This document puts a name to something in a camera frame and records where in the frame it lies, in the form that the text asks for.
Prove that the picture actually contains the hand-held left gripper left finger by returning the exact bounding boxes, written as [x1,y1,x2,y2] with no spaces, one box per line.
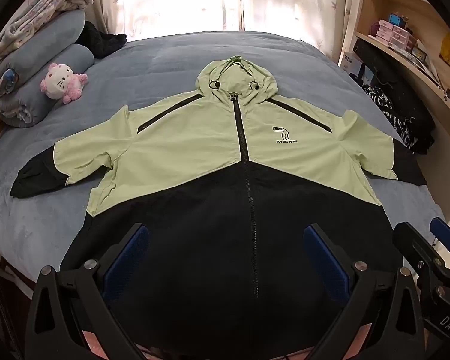
[24,223,151,360]

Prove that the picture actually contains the black fuzzy cloth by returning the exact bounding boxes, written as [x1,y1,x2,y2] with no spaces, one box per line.
[75,20,128,60]

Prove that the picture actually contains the pink and white plush toy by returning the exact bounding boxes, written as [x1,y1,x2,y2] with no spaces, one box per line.
[40,63,89,105]

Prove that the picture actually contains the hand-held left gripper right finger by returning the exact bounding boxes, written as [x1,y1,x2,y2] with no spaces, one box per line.
[303,223,436,360]

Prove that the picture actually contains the grey pillows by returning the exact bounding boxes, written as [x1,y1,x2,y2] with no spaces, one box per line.
[0,43,95,92]

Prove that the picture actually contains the white sheer curtain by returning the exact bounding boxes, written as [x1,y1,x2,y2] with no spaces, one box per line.
[242,0,368,64]
[80,0,242,43]

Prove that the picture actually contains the floral patterned blanket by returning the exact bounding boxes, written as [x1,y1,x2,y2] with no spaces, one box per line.
[0,0,94,69]

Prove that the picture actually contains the black and white patterned cloth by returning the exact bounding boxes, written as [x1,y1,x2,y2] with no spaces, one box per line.
[362,84,421,149]

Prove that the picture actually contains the wooden bookshelf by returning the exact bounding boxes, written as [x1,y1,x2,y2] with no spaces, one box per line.
[337,0,450,181]

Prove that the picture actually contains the pile of papers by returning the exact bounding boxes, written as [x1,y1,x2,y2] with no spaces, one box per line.
[408,47,442,80]

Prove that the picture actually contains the pink storage drawers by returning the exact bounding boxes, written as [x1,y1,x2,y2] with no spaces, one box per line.
[371,19,415,50]

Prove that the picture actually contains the green and black hooded jacket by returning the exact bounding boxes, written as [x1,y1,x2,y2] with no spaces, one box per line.
[10,55,427,347]

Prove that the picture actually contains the blue-grey rolled blanket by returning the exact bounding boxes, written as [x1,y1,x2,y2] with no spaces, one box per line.
[7,9,87,68]
[0,77,62,129]

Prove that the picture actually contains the white cardboard box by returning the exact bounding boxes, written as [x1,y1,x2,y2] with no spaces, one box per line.
[339,50,376,83]

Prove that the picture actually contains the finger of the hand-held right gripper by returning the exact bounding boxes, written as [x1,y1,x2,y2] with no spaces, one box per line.
[430,216,450,283]
[393,222,450,309]

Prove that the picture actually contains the blue-grey bed cover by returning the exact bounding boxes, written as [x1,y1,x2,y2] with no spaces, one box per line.
[0,30,441,293]

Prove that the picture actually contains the black fabric bag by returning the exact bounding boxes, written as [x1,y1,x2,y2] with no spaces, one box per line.
[350,39,436,155]

